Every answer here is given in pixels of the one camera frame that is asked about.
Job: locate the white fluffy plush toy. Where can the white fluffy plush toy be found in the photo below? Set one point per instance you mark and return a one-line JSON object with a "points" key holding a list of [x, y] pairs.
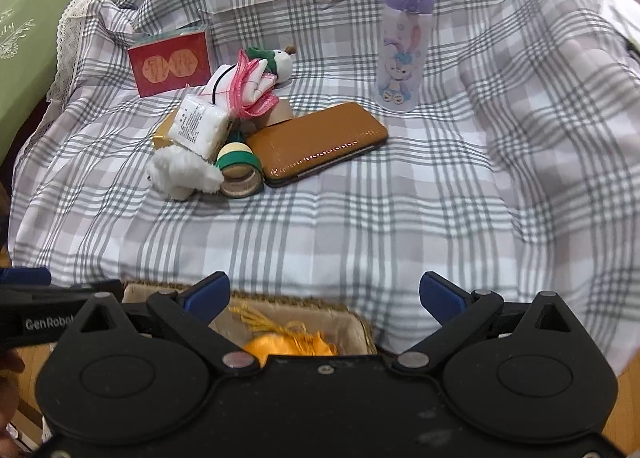
{"points": [[177, 173]]}

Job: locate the green cushion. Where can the green cushion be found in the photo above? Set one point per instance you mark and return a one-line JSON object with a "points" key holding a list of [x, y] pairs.
{"points": [[28, 59]]}

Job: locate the grey plaid cloth cover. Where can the grey plaid cloth cover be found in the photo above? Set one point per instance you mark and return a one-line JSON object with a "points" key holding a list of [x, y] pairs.
{"points": [[517, 170]]}

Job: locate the purple cartoon water bottle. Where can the purple cartoon water bottle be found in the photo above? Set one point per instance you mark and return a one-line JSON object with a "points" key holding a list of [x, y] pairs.
{"points": [[405, 33]]}

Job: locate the green white plush toy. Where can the green white plush toy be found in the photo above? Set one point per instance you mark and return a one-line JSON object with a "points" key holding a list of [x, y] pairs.
{"points": [[279, 61]]}

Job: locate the pink white towel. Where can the pink white towel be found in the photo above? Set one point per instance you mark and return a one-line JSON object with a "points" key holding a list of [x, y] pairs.
{"points": [[244, 89]]}

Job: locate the woven lined basket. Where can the woven lined basket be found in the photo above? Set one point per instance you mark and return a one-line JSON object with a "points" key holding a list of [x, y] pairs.
{"points": [[221, 342]]}

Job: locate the white cotton pads pack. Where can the white cotton pads pack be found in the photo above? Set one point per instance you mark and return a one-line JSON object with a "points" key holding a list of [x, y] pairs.
{"points": [[200, 126]]}

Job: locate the orange satin drawstring pouch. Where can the orange satin drawstring pouch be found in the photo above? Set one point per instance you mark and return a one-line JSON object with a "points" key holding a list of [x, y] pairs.
{"points": [[270, 338]]}

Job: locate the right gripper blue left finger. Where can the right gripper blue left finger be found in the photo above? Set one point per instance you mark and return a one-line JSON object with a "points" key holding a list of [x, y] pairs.
{"points": [[208, 298]]}

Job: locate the cream green wooden toy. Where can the cream green wooden toy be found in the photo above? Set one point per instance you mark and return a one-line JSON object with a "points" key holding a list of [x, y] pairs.
{"points": [[236, 160]]}

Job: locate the brown leather case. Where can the brown leather case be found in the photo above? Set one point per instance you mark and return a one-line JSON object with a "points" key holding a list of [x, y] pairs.
{"points": [[295, 149]]}

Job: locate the red envelope box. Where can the red envelope box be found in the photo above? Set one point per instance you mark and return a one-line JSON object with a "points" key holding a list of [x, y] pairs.
{"points": [[170, 61]]}

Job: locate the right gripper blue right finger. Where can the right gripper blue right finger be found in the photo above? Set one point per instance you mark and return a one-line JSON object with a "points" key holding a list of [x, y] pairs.
{"points": [[441, 298]]}

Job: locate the beige tape roll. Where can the beige tape roll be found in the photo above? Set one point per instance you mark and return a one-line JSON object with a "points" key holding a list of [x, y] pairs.
{"points": [[247, 185]]}

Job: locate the gold cardboard box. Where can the gold cardboard box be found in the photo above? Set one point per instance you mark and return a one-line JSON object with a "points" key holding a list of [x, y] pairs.
{"points": [[160, 137]]}

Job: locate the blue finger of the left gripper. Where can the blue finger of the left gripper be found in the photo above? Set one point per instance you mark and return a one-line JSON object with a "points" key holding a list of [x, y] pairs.
{"points": [[25, 276]]}

